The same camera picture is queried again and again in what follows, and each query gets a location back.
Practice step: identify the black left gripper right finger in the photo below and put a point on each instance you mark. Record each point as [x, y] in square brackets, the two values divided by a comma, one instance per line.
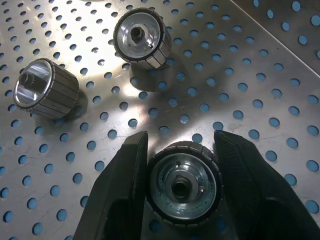
[252, 185]

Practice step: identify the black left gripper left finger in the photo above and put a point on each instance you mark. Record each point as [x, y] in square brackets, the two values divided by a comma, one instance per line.
[117, 190]

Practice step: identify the ribbed metal roller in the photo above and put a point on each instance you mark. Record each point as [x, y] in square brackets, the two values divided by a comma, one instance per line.
[184, 185]
[142, 37]
[45, 87]

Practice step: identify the perforated steel tray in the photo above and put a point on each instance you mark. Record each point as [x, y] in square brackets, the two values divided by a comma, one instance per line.
[225, 87]

